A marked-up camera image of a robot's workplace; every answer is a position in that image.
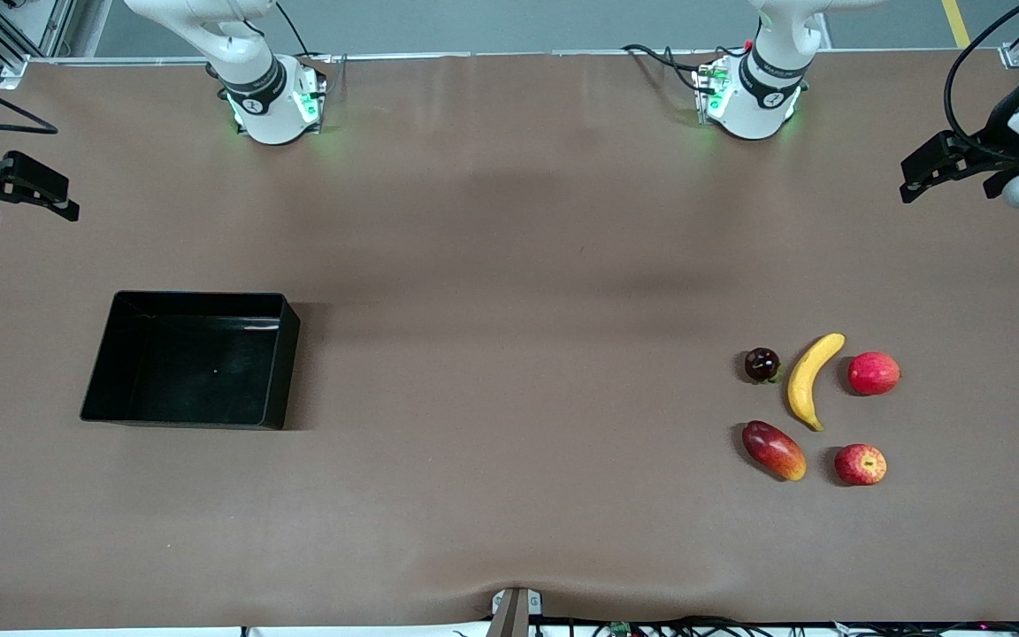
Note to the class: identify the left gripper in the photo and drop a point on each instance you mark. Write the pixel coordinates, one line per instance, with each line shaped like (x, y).
(994, 147)

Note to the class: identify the black plastic box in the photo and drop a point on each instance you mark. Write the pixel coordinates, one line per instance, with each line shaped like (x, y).
(191, 372)

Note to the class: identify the yellow banana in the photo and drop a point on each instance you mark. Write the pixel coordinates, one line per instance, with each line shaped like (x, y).
(801, 380)

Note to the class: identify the red yellow apple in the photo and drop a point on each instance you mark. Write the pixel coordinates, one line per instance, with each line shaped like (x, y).
(861, 464)

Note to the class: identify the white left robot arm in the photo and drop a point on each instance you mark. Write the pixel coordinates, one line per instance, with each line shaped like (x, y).
(762, 97)

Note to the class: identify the plain red apple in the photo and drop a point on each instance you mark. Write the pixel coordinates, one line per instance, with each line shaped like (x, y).
(874, 373)

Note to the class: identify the dark purple mangosteen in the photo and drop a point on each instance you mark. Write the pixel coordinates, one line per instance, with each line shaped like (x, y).
(762, 364)

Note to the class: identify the red yellow mango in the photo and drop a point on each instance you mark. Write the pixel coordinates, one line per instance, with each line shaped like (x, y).
(773, 449)

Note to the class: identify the brown table cover mat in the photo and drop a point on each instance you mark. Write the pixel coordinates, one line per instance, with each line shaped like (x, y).
(509, 495)

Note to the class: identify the small green circuit board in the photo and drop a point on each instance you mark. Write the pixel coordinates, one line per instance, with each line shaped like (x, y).
(621, 629)

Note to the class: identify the grey metal table bracket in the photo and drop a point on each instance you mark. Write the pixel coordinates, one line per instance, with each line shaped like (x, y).
(509, 615)

